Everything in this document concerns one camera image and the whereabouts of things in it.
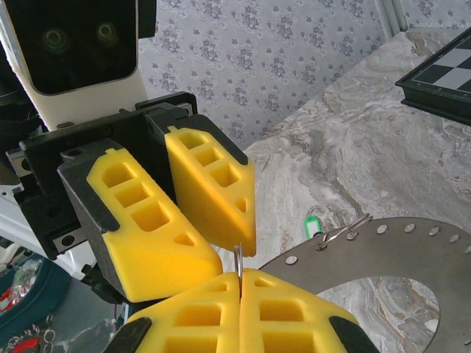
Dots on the silver split keyring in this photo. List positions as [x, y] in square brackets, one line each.
[238, 261]

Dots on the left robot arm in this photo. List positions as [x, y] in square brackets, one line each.
[29, 235]

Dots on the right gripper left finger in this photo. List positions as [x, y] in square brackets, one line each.
[191, 323]

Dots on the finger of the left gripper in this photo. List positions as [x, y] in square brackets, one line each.
[147, 250]
[221, 198]

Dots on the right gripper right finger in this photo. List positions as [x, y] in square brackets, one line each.
[294, 323]

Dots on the black grey chessboard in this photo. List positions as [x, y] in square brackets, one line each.
[441, 70]

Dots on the aluminium frame post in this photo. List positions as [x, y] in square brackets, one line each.
[395, 18]

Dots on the green key tag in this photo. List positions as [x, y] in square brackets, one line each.
[312, 226]

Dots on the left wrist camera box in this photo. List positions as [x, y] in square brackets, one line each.
[73, 44]

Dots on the teal container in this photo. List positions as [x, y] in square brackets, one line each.
[55, 294]

